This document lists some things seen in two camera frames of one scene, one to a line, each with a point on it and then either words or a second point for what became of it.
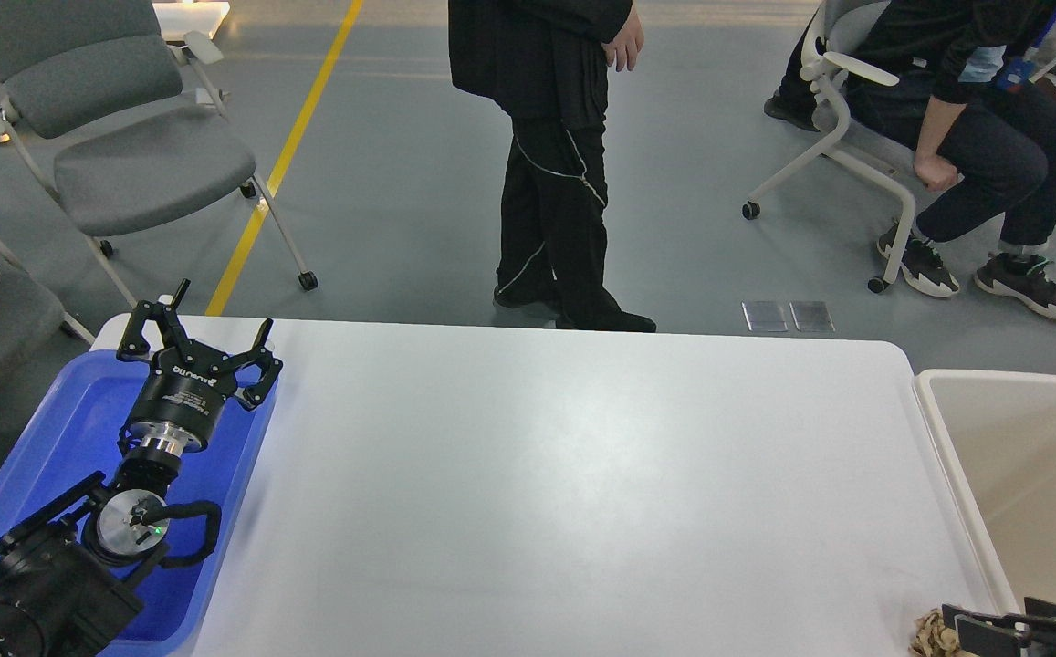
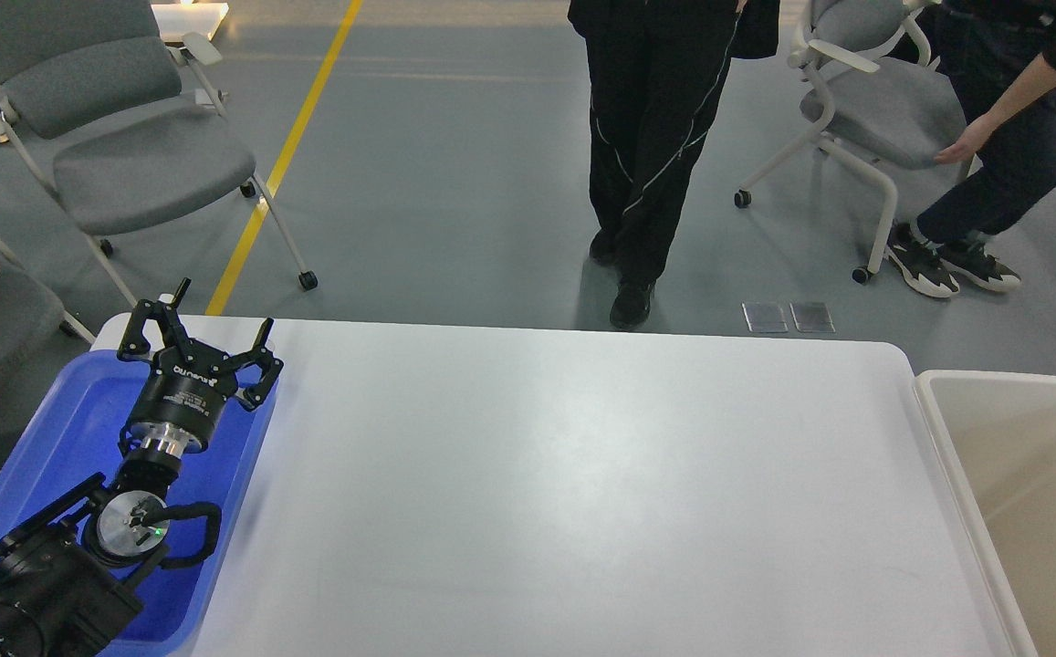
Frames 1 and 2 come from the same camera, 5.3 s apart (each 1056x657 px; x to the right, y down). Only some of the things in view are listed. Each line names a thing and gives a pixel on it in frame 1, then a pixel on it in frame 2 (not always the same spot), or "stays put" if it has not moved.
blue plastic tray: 73,438 stays put
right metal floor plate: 811,316 stays put
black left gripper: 190,381 stays put
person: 544,63 → 655,72
